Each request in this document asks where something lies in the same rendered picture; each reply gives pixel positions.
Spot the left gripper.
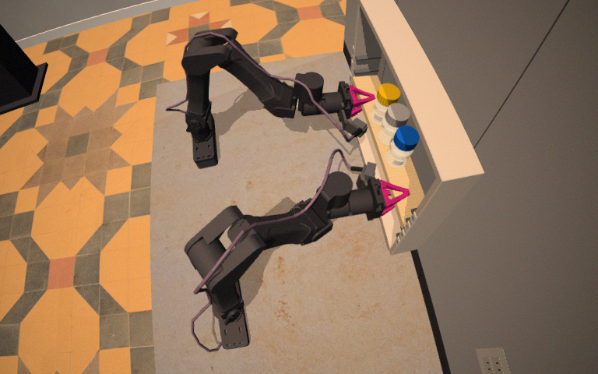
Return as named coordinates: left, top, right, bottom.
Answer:
left=322, top=81, right=375, bottom=135

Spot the grey wall-mounted rack frame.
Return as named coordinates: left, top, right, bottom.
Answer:
left=350, top=0, right=484, bottom=255

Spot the white bottle with blue cap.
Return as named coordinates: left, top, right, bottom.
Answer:
left=385, top=125, right=420, bottom=169

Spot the light wooden plank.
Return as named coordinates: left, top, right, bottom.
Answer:
left=352, top=75, right=424, bottom=230

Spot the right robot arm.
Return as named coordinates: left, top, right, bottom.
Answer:
left=185, top=171, right=353, bottom=349

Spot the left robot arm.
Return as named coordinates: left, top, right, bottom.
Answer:
left=181, top=27, right=325, bottom=163

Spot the white bottle with grey cap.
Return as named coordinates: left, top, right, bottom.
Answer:
left=378, top=103, right=410, bottom=146

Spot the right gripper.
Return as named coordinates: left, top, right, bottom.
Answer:
left=348, top=164, right=410, bottom=221

